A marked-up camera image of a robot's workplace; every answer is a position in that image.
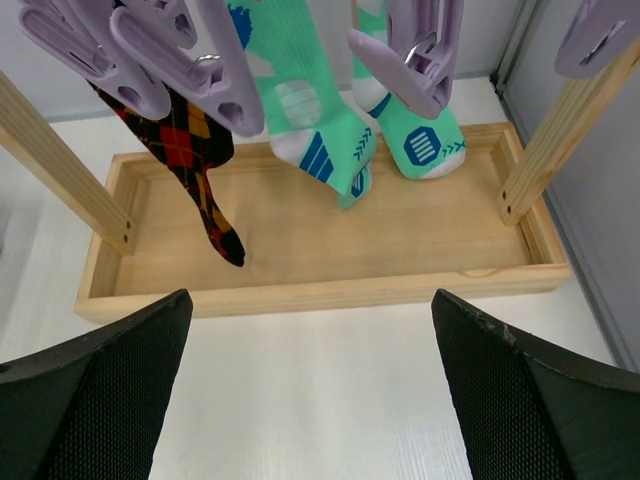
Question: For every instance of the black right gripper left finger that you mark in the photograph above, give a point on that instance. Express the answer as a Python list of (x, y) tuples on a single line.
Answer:
[(93, 407)]

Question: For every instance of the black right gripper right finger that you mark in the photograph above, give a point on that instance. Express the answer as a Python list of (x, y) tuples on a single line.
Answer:
[(530, 409)]

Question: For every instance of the mint green blue sock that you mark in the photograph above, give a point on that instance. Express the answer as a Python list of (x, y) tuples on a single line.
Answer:
[(415, 135)]

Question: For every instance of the red yellow black argyle sock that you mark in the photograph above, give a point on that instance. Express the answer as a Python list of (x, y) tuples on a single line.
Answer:
[(189, 143)]

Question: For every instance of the mint green sport sock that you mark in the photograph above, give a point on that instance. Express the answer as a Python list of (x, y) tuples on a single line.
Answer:
[(309, 124)]

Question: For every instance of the purple round clip hanger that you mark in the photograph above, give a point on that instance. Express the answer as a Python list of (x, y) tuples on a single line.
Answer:
[(137, 52)]

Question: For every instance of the wooden hanging rack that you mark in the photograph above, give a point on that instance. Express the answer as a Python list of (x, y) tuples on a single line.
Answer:
[(482, 231)]

